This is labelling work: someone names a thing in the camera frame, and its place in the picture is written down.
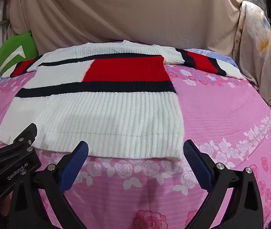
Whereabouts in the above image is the cream floral hanging blanket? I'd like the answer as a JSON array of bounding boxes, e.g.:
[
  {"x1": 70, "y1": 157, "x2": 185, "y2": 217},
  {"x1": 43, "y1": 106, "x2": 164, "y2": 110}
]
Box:
[{"x1": 232, "y1": 0, "x2": 271, "y2": 111}]

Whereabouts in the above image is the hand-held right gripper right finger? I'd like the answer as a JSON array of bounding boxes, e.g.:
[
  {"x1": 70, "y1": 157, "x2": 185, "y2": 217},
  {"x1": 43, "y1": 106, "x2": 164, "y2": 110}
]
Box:
[{"x1": 183, "y1": 139, "x2": 265, "y2": 229}]

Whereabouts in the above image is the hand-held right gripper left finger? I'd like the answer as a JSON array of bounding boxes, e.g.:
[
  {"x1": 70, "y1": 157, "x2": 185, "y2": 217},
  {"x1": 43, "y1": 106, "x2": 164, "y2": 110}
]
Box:
[{"x1": 8, "y1": 141, "x2": 89, "y2": 229}]

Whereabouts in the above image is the green plush pillow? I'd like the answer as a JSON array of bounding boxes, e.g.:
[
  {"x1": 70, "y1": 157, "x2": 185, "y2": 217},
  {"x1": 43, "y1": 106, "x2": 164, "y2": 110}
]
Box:
[{"x1": 0, "y1": 30, "x2": 39, "y2": 78}]

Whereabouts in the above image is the white red navy knit sweater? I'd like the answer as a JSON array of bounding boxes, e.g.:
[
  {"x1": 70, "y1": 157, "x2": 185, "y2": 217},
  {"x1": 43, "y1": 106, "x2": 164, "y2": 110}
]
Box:
[{"x1": 0, "y1": 40, "x2": 242, "y2": 161}]

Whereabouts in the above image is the pink floral bed sheet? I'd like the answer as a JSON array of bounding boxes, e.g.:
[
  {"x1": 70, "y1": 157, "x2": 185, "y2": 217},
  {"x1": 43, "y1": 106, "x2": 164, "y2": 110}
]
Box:
[{"x1": 0, "y1": 48, "x2": 271, "y2": 229}]

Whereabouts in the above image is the beige draped curtain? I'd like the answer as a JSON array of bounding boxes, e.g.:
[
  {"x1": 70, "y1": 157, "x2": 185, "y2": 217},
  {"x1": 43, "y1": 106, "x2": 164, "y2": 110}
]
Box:
[{"x1": 8, "y1": 0, "x2": 243, "y2": 60}]

